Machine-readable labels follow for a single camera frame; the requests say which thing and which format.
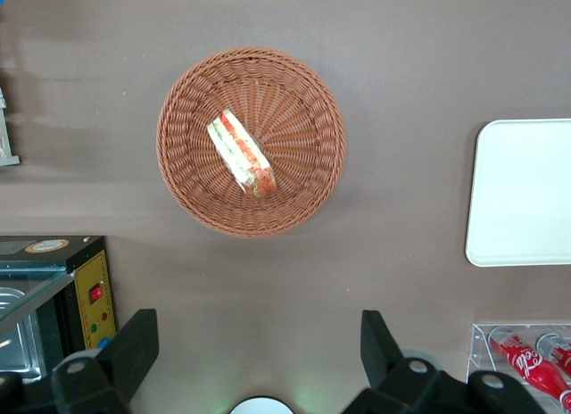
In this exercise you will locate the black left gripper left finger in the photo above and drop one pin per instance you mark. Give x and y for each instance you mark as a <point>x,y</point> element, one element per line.
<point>120,369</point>

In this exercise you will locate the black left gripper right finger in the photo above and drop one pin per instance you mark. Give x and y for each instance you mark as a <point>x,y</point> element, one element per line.
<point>392,378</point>

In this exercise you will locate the triangular sandwich with red filling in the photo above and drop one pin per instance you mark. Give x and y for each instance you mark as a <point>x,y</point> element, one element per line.
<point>241,155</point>

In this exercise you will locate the cream rectangular plastic tray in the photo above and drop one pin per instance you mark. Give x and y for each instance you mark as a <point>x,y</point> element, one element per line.
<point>522,191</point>

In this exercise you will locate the clear acrylic snack tray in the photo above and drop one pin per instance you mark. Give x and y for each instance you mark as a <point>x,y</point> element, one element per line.
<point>5,137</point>

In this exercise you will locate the round brown wicker basket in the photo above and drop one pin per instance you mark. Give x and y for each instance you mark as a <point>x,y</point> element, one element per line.
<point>294,97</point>

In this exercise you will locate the clear acrylic bottle rack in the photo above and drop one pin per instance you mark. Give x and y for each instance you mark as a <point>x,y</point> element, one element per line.
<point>479,342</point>

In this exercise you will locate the black food warmer yellow panel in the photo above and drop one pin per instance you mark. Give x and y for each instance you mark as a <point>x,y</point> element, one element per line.
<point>89,271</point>

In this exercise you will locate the steel food pan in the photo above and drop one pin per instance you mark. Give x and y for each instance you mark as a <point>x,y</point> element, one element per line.
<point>20,342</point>

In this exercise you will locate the red cola bottle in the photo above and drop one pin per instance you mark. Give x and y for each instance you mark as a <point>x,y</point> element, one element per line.
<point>531,369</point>
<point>557,349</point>

